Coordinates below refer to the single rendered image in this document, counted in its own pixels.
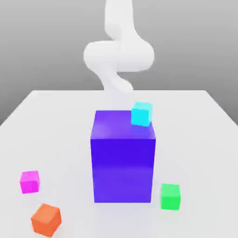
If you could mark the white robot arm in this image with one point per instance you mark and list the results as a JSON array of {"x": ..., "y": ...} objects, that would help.
[{"x": 119, "y": 54}]

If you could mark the small cyan cube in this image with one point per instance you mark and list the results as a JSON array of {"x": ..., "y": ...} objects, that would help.
[{"x": 141, "y": 115}]

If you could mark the small green cube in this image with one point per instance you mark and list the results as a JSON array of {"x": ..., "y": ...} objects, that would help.
[{"x": 170, "y": 198}]

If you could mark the small magenta cube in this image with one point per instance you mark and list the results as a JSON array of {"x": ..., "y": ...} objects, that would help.
[{"x": 29, "y": 183}]

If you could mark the small orange cube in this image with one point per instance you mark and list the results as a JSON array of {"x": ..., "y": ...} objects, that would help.
[{"x": 45, "y": 221}]

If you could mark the large purple box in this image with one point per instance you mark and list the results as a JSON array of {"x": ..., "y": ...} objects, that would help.
[{"x": 122, "y": 167}]

